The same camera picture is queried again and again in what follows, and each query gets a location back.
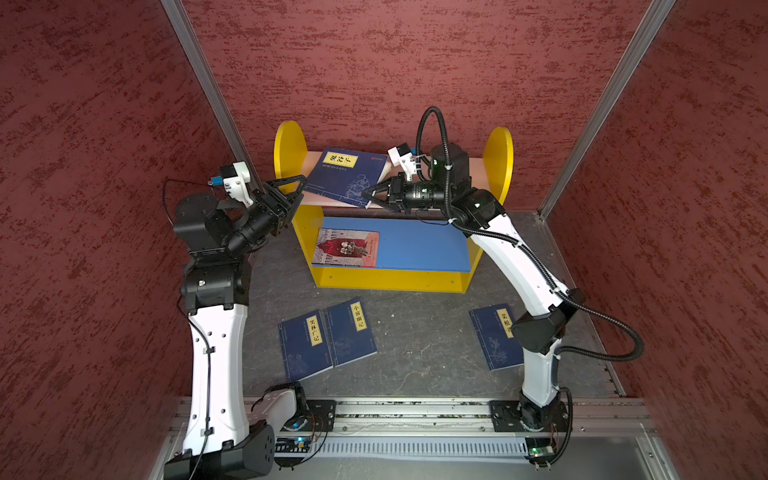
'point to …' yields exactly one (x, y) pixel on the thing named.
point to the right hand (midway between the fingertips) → (363, 200)
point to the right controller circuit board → (539, 448)
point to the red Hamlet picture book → (346, 248)
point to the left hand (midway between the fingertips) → (308, 193)
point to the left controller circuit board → (299, 444)
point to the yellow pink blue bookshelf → (417, 252)
